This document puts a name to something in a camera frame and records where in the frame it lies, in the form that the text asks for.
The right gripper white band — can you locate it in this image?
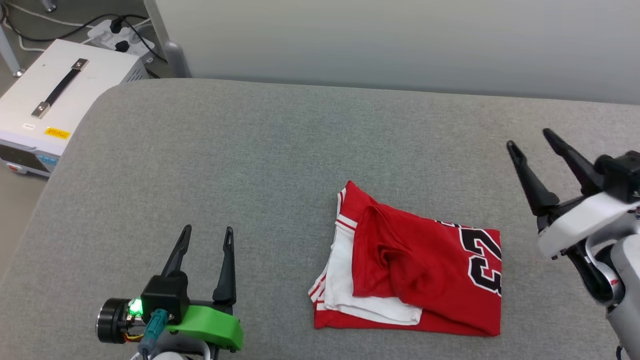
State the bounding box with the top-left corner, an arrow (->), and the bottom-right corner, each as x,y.
505,128 -> 640,261

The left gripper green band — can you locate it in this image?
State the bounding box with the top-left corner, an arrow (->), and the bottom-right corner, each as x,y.
160,224 -> 245,351

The red white basketball jersey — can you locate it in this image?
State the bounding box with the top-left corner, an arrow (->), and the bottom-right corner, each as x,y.
307,180 -> 503,338

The grey partition panel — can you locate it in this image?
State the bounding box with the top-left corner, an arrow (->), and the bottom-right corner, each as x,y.
145,0 -> 640,106

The white equipment box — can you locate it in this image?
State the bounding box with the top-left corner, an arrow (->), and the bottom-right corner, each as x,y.
0,38 -> 150,179

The white power strip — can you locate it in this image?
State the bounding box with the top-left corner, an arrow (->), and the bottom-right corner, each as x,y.
87,18 -> 156,64

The grey metal table leg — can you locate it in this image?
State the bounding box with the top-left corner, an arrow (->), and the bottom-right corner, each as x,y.
0,22 -> 25,79

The teal left camera cable plug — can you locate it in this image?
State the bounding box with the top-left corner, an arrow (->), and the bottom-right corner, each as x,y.
137,308 -> 169,360

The black box carry handle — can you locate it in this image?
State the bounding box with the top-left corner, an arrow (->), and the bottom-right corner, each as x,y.
30,58 -> 90,120

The black power cable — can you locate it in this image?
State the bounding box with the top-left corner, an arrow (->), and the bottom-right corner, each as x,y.
0,2 -> 169,64

